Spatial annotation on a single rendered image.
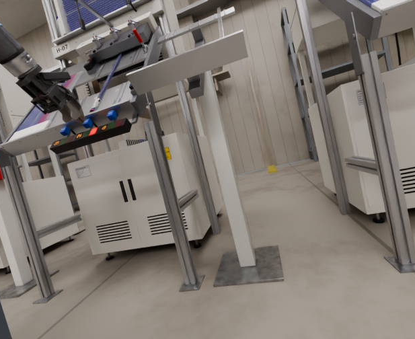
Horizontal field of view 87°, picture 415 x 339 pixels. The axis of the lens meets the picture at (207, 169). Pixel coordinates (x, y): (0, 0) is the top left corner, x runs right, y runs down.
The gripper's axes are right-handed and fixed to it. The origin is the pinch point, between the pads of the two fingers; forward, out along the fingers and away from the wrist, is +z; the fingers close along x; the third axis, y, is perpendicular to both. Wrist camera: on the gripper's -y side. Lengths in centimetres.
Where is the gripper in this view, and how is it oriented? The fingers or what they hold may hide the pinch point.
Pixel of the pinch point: (81, 118)
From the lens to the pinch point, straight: 95.0
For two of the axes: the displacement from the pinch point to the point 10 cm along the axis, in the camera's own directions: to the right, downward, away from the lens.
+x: 9.4, -2.2, -2.5
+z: 3.3, 5.8, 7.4
